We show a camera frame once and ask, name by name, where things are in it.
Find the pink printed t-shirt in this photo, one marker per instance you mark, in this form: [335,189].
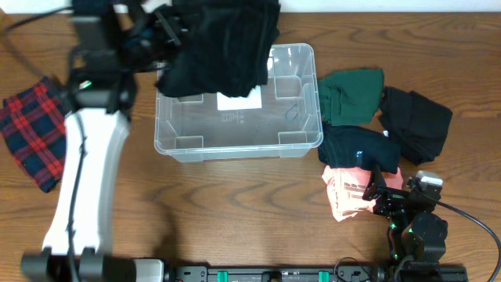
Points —
[345,188]

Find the dark green folded garment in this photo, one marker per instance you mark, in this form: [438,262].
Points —
[351,97]

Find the black mounting rail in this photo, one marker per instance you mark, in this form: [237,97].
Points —
[346,272]

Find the white label sticker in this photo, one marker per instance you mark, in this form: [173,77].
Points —
[252,101]

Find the red plaid flannel shirt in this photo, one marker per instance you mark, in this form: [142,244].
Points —
[32,125]

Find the dark navy folded garment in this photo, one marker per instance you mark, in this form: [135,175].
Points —
[355,147]

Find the clear plastic storage bin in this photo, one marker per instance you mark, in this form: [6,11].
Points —
[192,129]

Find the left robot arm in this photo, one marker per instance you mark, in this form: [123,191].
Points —
[99,96]

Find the black pants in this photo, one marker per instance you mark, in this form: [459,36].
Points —
[226,47]

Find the black garment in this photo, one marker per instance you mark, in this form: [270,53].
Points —
[417,124]

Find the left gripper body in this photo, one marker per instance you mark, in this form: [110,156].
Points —
[155,44]

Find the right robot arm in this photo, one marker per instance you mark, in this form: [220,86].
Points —
[416,234]

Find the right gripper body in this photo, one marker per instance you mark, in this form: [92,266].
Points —
[391,206]

